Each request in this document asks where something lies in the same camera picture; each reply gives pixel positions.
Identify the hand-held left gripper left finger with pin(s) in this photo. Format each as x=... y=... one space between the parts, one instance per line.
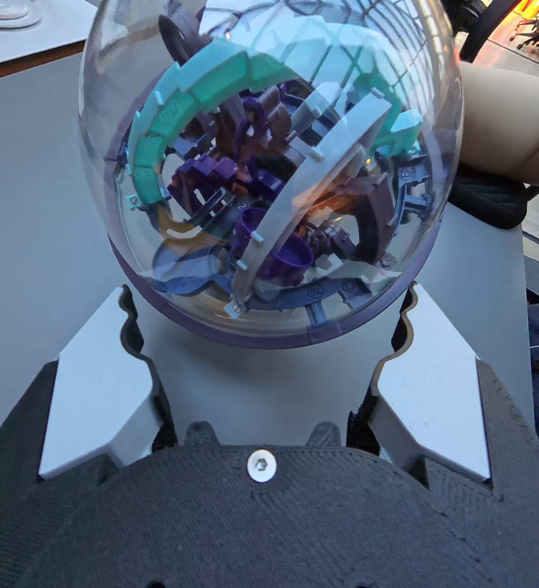
x=97 y=386

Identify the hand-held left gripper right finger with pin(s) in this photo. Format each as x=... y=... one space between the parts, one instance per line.
x=430 y=395

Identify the clear plastic maze ball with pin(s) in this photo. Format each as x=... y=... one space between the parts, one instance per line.
x=205 y=92

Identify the person's right forearm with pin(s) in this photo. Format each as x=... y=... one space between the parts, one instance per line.
x=513 y=119

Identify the black quilted wrist rest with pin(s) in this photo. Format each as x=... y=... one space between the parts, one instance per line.
x=490 y=202

